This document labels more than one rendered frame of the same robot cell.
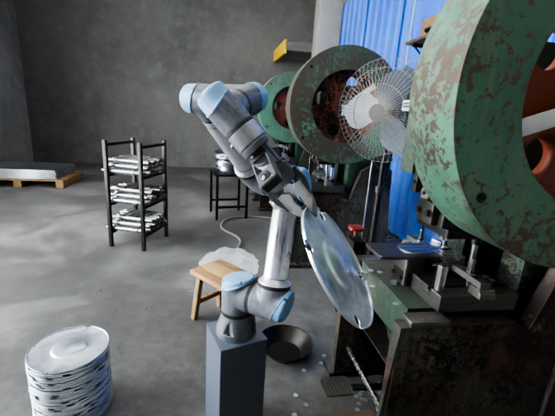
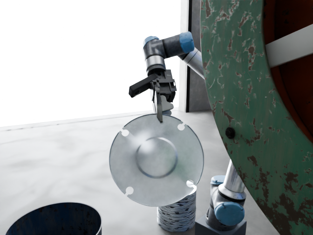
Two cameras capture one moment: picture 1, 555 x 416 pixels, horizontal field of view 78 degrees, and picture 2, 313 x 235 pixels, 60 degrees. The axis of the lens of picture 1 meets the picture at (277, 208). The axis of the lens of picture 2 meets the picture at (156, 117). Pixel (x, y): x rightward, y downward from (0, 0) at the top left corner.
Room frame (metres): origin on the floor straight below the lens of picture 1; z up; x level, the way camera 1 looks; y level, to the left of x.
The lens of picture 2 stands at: (0.46, -0.88, 1.25)
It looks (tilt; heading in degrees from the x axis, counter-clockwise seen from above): 14 degrees down; 72
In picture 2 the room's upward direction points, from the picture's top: straight up
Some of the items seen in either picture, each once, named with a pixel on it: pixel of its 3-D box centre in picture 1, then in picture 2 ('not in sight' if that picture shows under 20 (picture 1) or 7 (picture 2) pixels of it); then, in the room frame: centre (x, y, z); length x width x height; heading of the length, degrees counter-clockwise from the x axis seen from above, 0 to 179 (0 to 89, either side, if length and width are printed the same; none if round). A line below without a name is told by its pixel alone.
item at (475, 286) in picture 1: (472, 274); not in sight; (1.10, -0.70, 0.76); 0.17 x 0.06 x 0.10; 10
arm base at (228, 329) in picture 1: (236, 319); (221, 211); (1.13, 0.13, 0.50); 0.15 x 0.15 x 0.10
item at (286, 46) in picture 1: (301, 52); not in sight; (7.27, -0.27, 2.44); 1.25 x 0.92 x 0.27; 10
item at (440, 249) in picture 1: (441, 254); not in sight; (1.27, -0.66, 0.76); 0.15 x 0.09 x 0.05; 10
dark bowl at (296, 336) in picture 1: (284, 346); not in sight; (1.60, -0.09, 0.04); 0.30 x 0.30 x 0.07
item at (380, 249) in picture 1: (400, 264); not in sight; (1.24, -0.49, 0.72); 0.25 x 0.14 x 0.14; 100
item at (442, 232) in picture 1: (448, 229); not in sight; (1.27, -0.67, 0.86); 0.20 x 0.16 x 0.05; 10
